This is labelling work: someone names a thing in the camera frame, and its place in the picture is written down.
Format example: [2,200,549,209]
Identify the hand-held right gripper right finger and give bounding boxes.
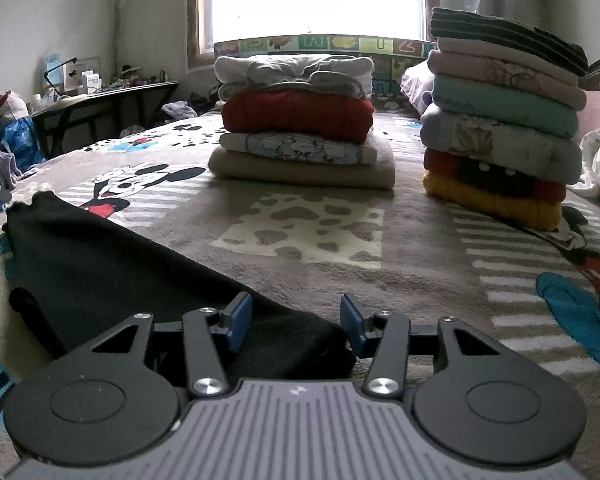
[340,292,504,401]

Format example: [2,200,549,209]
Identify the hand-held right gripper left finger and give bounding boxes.
[92,291,254,399]

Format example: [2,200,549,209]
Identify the dark crumpled clothes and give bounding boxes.
[187,91,226,112]

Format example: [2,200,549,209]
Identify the printed cartoon blanket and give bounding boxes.
[0,110,600,480]

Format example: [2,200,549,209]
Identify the beige folded garment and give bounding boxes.
[208,137,397,191]

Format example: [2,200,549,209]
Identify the pale blue printed folded garment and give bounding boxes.
[219,131,379,166]

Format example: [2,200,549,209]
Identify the yellow folded sweater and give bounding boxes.
[422,172,564,232]

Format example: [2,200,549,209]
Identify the red and black folded garment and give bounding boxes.
[424,147,567,206]

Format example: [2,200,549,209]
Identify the red folded sweater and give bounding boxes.
[221,91,375,144]

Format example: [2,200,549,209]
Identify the crumpled grey cloth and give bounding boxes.
[161,101,199,122]

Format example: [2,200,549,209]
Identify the grey printed folded garment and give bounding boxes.
[420,110,584,186]

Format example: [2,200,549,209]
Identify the white purple pillow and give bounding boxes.
[400,60,437,117]

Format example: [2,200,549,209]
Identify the white folded garment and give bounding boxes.
[214,55,376,98]

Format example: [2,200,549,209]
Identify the mint green folded garment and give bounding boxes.
[430,74,580,139]

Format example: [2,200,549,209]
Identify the black desk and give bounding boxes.
[30,80,180,159]

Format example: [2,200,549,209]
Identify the colourful tiled foam mat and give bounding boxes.
[212,34,435,111]

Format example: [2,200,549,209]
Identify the blue plastic bag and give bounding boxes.
[2,116,47,171]

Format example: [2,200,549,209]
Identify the pinkish cream printed folded garment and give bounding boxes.
[426,50,588,111]

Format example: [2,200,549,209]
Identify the desk lamp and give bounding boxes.
[42,56,79,97]

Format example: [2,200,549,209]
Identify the white brown hat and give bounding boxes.
[0,87,29,122]

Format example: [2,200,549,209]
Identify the pink pillow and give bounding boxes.
[577,91,600,135]

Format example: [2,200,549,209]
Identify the window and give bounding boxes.
[186,0,439,74]

